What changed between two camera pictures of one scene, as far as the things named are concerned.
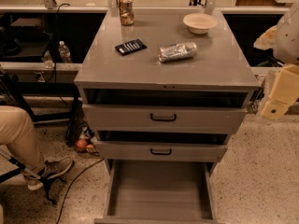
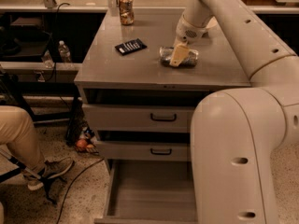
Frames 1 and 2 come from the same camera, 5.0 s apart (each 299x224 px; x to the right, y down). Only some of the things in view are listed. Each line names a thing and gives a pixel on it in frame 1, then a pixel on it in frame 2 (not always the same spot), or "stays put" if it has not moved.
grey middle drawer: x=141 y=151 stays put
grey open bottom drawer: x=159 y=191 stays put
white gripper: x=287 y=37 → x=188 y=33
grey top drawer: x=162 y=119 stays put
